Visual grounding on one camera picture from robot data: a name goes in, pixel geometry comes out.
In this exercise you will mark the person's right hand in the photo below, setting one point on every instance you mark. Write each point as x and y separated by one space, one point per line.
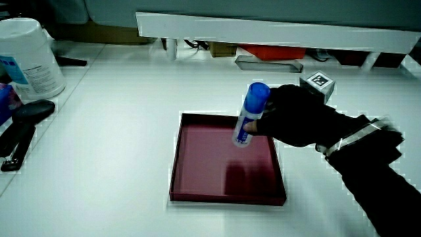
296 118

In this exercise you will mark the blue and white glue stick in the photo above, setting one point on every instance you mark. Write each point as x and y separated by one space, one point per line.
249 113

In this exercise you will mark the dark red square plate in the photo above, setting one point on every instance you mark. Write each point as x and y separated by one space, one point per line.
204 164

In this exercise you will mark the person's right forearm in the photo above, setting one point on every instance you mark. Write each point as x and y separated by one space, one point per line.
378 184

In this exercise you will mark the clear acrylic holder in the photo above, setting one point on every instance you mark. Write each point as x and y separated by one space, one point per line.
268 64

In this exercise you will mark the orange box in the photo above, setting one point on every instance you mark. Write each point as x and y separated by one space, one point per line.
274 52

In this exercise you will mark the white desk shelf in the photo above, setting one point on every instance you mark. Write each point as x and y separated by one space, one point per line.
263 31

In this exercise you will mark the brown cardboard box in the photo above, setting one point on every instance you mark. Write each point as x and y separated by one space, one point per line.
222 49

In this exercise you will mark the black flat stand base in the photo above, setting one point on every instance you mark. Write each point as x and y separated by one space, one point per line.
69 61

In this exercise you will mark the white wipes tub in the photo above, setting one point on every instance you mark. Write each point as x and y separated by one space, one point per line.
29 59

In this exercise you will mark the black stapler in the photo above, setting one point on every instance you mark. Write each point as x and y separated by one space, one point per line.
23 131

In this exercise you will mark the blue tissue packet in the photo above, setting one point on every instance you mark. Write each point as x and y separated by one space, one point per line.
6 102

